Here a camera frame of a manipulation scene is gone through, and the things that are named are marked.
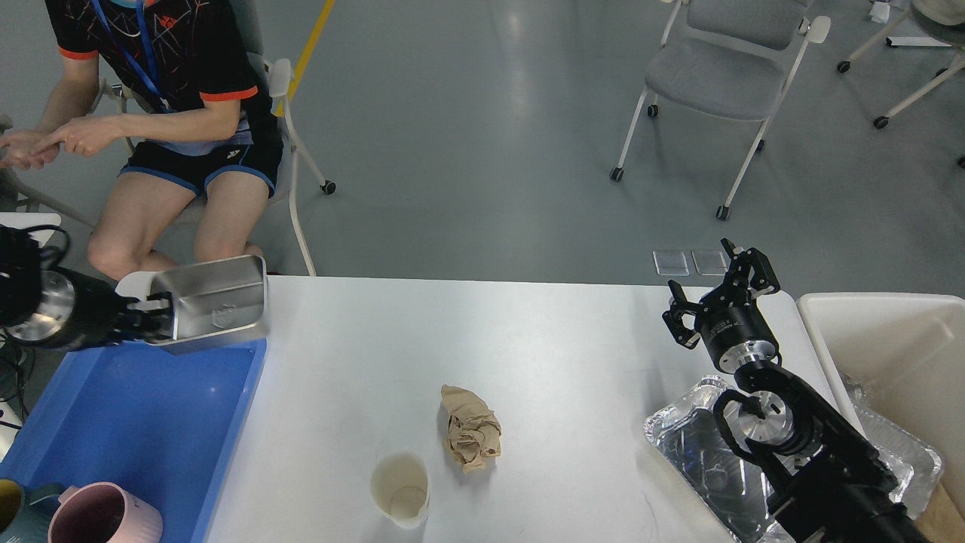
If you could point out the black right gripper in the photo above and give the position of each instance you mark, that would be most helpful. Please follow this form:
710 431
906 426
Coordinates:
735 334

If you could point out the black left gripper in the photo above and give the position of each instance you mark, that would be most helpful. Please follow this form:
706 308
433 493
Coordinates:
75 311

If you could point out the stainless steel square tray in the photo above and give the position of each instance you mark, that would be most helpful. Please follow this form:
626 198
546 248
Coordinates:
214 304

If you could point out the aluminium foil tray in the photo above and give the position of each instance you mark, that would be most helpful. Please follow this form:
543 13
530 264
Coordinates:
734 490

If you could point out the pink ribbed mug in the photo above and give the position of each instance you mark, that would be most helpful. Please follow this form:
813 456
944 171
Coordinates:
104 512

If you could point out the white paper cup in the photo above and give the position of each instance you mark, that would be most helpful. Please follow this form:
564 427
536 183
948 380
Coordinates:
400 489

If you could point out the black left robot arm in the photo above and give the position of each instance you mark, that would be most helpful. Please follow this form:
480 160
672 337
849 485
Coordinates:
21 261

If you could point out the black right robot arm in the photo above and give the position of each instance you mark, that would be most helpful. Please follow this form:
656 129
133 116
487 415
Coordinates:
828 482

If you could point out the floor socket plate right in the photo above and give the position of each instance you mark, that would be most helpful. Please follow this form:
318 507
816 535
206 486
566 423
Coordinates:
710 262

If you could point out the floor socket plate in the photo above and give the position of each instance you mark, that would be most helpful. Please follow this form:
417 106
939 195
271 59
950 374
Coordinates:
671 263
710 262

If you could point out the floor socket plate left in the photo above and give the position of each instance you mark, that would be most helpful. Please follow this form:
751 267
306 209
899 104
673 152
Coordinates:
671 263

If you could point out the blue plastic tray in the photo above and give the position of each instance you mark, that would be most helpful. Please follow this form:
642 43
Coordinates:
161 426

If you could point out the white side table left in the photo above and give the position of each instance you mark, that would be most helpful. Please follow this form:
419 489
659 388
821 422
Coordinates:
24 220

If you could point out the beige plastic bin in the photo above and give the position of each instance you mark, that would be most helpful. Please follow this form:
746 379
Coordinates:
907 350

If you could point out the person in black shirt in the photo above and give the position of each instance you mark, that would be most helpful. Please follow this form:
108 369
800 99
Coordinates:
175 76

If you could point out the grey chair right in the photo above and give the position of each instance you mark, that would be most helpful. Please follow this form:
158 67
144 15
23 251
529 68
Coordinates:
718 79

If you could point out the dark teal mug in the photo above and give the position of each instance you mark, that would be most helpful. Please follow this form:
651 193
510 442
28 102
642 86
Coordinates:
27 514

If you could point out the grey chair behind person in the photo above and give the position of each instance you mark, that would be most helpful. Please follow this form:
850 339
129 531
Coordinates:
277 77

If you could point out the crumpled brown paper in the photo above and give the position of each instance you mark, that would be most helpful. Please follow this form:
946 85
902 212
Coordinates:
474 434

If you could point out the white chair far right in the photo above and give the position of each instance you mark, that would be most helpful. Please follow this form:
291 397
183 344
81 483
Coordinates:
941 23

